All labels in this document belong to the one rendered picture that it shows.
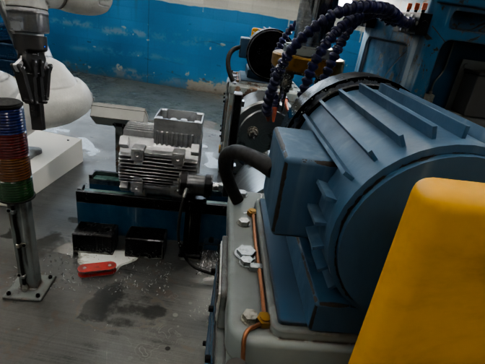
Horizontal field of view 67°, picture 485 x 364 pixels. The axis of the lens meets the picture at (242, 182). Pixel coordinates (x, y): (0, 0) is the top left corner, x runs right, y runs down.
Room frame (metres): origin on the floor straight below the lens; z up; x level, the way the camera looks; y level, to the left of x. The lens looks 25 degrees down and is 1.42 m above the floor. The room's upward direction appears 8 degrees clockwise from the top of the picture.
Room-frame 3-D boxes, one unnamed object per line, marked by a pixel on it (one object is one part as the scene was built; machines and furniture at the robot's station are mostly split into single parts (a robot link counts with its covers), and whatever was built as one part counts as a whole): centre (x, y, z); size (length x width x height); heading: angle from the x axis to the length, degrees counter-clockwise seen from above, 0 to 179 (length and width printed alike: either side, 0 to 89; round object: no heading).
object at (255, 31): (1.59, 0.01, 1.16); 0.33 x 0.26 x 0.42; 5
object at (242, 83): (1.55, -0.02, 0.99); 0.35 x 0.31 x 0.37; 5
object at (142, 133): (0.93, 0.23, 1.01); 0.20 x 0.19 x 0.19; 95
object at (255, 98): (1.31, -0.05, 1.04); 0.37 x 0.25 x 0.25; 5
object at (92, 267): (0.69, 0.32, 0.81); 0.09 x 0.03 x 0.02; 113
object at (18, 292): (0.61, 0.43, 1.01); 0.08 x 0.08 x 0.42; 5
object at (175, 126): (0.94, 0.19, 1.11); 0.12 x 0.11 x 0.07; 95
